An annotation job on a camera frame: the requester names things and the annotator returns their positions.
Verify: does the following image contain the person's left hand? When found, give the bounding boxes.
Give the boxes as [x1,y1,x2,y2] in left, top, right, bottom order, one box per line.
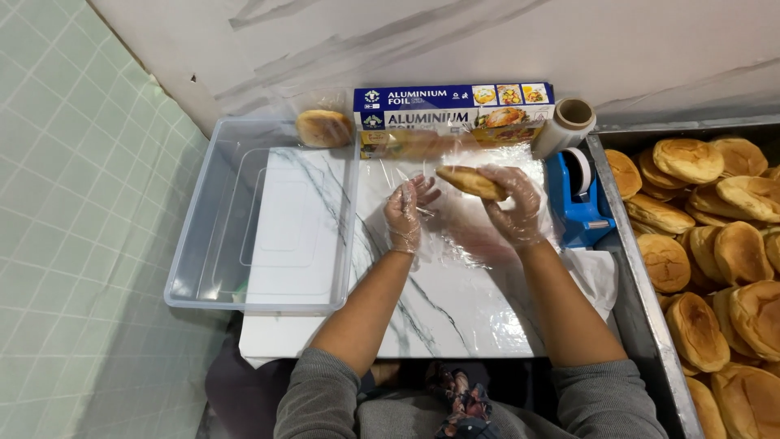
[383,174,442,255]

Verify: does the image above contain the person's right hand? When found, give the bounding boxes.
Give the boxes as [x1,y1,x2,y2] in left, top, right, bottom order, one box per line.
[477,165,544,247]

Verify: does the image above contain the plain brown bun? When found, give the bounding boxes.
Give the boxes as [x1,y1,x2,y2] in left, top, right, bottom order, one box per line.
[435,165,509,202]

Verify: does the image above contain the clear cling film sheet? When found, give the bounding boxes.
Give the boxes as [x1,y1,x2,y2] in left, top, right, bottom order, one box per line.
[358,144,563,270]

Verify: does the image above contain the cling film roll, cardboard core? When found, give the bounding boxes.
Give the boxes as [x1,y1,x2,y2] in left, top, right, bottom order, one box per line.
[531,98,597,161]

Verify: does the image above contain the white tape roll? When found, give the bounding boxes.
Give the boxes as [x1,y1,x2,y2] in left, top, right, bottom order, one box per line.
[561,147,594,196]

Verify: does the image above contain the blue tape dispenser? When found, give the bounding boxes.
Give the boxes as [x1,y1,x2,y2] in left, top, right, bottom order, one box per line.
[544,148,618,250]

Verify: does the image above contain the blue aluminium foil box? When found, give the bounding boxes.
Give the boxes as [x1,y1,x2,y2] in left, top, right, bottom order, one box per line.
[353,82,556,131]

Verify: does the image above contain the white paper tissue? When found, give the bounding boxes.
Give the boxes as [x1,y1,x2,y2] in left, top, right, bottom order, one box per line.
[559,247,620,323]

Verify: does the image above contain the film-wrapped brown bun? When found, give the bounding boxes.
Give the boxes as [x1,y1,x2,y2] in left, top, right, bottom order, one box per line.
[295,109,354,149]

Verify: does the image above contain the metal tray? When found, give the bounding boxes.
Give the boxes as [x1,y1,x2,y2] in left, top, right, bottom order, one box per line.
[585,124,780,439]

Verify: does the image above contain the floral patterned cloth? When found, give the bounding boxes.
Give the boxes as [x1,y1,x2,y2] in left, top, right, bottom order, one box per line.
[425,361,502,439]

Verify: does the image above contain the heap of brown buns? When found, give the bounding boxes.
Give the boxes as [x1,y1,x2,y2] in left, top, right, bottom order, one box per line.
[604,137,780,439]

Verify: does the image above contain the clear plastic storage box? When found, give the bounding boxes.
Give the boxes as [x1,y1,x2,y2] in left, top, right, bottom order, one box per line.
[163,116,362,316]

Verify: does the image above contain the person's grey sweater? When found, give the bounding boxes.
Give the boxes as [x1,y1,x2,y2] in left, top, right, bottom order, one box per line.
[273,347,669,439]

